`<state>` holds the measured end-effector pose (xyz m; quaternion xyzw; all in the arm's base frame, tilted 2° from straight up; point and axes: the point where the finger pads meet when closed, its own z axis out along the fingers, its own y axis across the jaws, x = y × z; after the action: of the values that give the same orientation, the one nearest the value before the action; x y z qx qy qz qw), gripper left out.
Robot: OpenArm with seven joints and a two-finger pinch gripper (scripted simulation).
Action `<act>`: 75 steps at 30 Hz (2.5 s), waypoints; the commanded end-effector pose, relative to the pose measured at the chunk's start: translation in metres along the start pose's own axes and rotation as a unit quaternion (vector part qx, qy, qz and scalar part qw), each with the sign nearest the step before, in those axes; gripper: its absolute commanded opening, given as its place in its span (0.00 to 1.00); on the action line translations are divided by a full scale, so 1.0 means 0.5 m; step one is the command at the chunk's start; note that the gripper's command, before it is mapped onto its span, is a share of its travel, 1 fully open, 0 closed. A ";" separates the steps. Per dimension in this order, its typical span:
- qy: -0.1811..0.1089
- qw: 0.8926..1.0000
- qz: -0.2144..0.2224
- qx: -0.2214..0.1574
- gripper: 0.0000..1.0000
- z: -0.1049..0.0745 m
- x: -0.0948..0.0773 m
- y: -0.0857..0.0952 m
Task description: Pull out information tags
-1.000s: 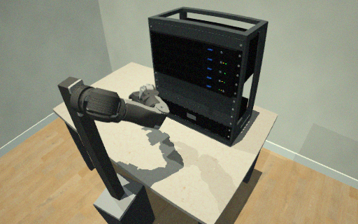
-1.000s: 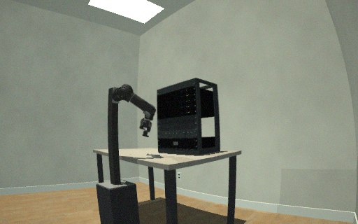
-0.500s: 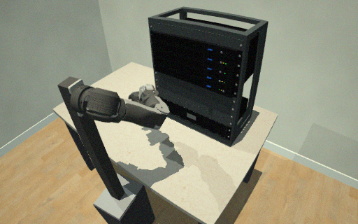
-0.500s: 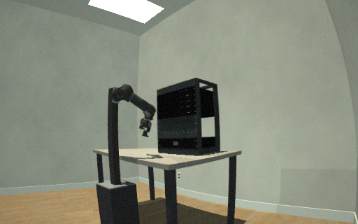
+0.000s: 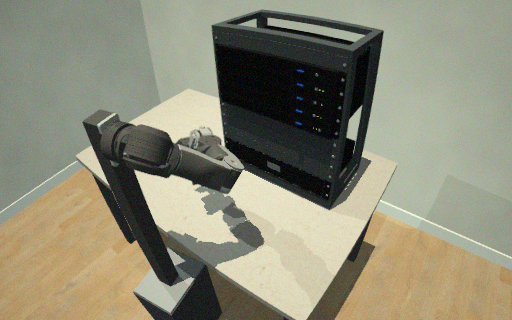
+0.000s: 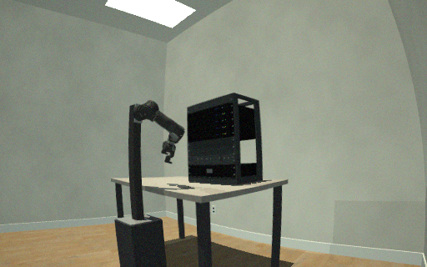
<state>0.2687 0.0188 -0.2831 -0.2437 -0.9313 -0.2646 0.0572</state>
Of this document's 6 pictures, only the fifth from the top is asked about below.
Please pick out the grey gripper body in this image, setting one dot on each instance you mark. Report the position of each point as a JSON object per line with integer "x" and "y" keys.
{"x": 184, "y": 141}

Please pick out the black server rack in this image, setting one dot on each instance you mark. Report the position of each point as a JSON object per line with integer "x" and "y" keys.
{"x": 303, "y": 152}

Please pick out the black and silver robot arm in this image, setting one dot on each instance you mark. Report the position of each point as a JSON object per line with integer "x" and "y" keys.
{"x": 148, "y": 147}

